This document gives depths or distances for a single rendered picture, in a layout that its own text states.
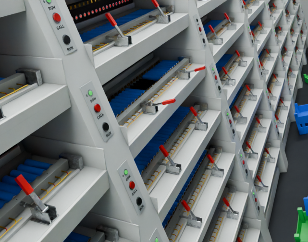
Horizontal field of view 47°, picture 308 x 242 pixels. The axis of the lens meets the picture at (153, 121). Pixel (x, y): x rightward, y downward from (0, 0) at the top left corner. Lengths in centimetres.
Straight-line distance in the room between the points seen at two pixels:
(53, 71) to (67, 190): 23
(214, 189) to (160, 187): 33
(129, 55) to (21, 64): 28
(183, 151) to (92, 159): 44
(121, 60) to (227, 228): 78
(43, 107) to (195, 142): 63
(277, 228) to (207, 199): 75
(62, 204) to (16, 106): 19
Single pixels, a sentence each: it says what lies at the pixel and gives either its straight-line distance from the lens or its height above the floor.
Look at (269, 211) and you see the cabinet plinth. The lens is 197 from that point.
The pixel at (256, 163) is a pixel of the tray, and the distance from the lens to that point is 172.
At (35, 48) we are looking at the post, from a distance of 70.
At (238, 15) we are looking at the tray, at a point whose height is 97.
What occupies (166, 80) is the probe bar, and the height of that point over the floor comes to 96.
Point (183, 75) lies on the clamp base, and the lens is 116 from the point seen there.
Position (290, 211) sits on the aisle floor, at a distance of 199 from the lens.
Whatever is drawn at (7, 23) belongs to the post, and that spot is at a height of 126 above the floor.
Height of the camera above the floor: 120
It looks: 18 degrees down
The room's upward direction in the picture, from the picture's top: 22 degrees counter-clockwise
